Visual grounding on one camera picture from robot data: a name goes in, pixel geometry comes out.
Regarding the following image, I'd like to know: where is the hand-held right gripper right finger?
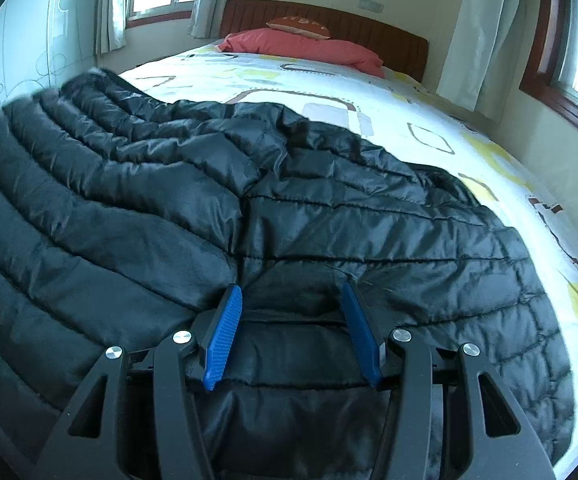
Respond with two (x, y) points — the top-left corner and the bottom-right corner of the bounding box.
(341, 280), (554, 480)

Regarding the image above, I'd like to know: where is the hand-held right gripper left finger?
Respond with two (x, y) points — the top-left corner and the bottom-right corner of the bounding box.
(34, 284), (243, 480)

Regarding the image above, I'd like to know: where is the black puffer jacket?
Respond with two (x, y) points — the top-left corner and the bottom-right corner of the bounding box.
(0, 70), (577, 480)

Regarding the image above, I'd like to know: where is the bed with patterned sheet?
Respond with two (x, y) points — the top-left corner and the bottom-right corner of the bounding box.
(116, 35), (578, 480)

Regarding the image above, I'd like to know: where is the red pillow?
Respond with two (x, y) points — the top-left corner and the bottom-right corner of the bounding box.
(217, 28), (386, 79)

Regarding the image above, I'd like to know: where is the brown wooden headboard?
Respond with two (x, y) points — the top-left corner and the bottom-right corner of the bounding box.
(219, 0), (430, 83)

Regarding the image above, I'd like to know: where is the orange patterned cushion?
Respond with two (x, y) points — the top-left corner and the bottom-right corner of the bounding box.
(266, 16), (332, 41)

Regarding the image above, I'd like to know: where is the glass door wardrobe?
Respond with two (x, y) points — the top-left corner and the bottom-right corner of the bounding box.
(0, 0), (101, 121)

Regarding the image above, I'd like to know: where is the window with brown frame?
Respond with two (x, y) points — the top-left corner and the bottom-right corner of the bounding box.
(519, 0), (578, 148)

